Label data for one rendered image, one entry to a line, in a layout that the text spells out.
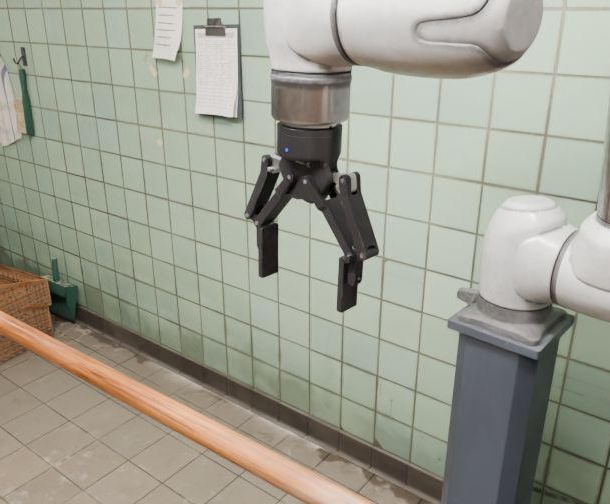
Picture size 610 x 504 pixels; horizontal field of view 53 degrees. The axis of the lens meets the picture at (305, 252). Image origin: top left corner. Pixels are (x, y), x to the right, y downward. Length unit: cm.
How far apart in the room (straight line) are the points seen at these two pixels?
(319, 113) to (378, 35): 13
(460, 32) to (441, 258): 142
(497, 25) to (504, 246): 79
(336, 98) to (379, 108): 124
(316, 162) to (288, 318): 172
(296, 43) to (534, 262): 77
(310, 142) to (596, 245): 66
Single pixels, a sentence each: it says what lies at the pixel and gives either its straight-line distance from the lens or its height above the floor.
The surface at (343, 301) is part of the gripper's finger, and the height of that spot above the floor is 131.
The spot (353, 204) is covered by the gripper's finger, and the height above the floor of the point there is 143.
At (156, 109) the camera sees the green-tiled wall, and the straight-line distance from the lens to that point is 262.
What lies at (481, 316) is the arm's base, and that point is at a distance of 136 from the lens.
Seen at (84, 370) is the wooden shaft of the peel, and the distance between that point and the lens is 86.
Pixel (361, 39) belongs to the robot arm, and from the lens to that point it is 59.
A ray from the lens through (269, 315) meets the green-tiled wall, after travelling 245.
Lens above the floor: 164
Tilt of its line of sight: 22 degrees down
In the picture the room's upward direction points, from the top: straight up
